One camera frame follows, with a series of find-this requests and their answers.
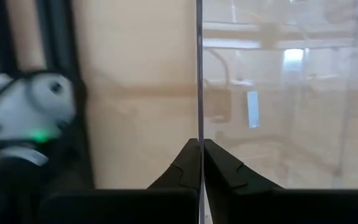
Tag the clear plastic bin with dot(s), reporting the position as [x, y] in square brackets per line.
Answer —
[291, 109]

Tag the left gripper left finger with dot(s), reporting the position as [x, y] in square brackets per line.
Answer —
[185, 174]

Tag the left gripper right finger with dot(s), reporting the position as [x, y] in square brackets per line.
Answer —
[225, 180]

